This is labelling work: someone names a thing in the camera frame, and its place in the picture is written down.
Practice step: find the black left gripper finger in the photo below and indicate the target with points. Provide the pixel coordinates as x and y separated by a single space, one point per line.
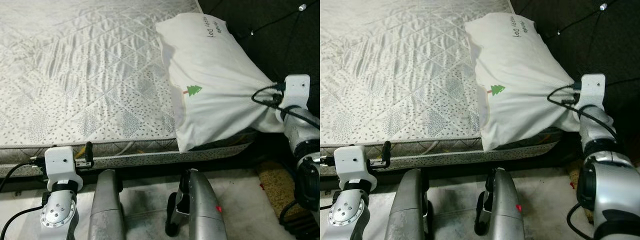
386 151
89 151

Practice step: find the white pillow with tree print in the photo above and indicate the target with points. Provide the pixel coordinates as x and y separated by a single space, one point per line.
520 65
215 75

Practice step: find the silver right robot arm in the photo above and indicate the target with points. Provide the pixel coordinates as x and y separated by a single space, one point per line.
305 150
610 170

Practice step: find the grey robot left leg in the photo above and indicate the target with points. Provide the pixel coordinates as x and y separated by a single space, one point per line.
106 205
410 205

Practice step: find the white quilted mattress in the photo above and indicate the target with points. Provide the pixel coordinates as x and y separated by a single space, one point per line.
90 75
400 75

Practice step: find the dark tufted headboard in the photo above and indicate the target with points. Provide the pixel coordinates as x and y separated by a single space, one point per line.
270 25
575 25

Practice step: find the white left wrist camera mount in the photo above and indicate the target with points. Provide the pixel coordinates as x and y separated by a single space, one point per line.
60 162
352 161

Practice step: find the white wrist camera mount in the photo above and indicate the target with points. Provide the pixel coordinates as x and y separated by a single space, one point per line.
592 91
60 162
296 91
352 161

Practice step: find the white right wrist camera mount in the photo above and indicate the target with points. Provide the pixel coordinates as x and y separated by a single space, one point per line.
296 91
592 91

